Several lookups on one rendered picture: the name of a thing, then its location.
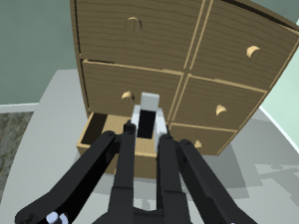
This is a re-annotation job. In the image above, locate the small wooden chest of drawers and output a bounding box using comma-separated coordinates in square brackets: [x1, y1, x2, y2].
[70, 0, 299, 156]

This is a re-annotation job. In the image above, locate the black and white eraser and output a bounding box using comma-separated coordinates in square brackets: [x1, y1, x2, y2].
[137, 93, 159, 139]

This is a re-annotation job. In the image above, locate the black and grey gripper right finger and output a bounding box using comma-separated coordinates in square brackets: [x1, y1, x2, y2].
[153, 108, 257, 224]

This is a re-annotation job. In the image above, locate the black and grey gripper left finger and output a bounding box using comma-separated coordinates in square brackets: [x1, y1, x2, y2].
[14, 105, 141, 224]

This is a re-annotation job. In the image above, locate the brown wooden drawer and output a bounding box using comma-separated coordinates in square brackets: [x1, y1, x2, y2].
[190, 0, 299, 88]
[76, 112, 156, 179]
[169, 122, 236, 154]
[82, 60, 181, 119]
[173, 74, 265, 128]
[76, 0, 203, 68]

